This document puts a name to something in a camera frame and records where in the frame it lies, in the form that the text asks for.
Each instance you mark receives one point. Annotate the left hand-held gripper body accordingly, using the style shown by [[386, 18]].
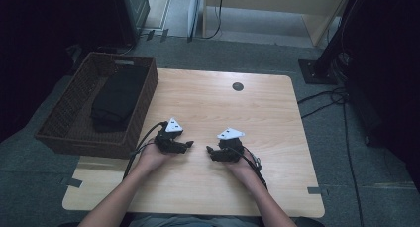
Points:
[[168, 142]]

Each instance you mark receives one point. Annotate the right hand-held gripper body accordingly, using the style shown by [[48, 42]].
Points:
[[232, 151]]

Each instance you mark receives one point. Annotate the black pants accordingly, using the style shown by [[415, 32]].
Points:
[[119, 98]]

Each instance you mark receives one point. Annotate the brown woven basket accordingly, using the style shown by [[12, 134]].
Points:
[[72, 114]]

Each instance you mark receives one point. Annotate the person's right hand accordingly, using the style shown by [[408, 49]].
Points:
[[246, 169]]

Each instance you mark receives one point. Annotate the person's left hand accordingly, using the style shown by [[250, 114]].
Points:
[[150, 159]]

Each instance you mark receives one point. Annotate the dark round table grommet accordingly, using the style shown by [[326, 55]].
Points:
[[237, 86]]

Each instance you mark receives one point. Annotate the person's grey clothing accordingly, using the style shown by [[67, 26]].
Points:
[[198, 222]]

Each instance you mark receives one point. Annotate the white panel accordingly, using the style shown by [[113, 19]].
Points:
[[194, 12]]

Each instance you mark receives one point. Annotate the black cabinet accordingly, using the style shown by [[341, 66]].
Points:
[[132, 12]]

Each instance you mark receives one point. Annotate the black stand pole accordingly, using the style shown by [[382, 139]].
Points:
[[333, 38]]

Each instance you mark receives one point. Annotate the dark curtain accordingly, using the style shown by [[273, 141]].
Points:
[[389, 71], [39, 38]]

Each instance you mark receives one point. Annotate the black stand base plate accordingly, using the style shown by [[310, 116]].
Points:
[[310, 73]]

